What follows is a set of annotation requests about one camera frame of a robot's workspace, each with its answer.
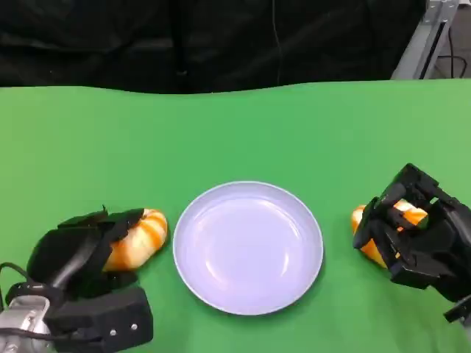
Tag orange and white bread roll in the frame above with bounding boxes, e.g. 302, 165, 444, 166
102, 208, 169, 273
351, 198, 430, 269

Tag green cloth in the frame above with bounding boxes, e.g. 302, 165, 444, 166
0, 81, 471, 353

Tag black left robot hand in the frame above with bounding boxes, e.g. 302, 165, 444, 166
27, 207, 146, 299

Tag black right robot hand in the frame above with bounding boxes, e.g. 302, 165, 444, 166
352, 163, 471, 304

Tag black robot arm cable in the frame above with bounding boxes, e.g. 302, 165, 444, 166
0, 327, 52, 340
0, 261, 36, 288

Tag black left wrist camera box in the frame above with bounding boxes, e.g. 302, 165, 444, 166
46, 286, 155, 346

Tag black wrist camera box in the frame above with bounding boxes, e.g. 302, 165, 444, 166
443, 293, 471, 324
46, 286, 155, 346

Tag aluminium frame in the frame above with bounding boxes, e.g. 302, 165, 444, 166
389, 0, 461, 80

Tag black floor cable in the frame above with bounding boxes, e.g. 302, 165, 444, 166
439, 32, 468, 78

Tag black backdrop curtain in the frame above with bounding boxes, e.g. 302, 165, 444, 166
0, 0, 428, 95

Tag lilac plate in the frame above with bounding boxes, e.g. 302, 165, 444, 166
171, 179, 325, 316

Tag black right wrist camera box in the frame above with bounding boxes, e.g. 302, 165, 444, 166
443, 293, 471, 324

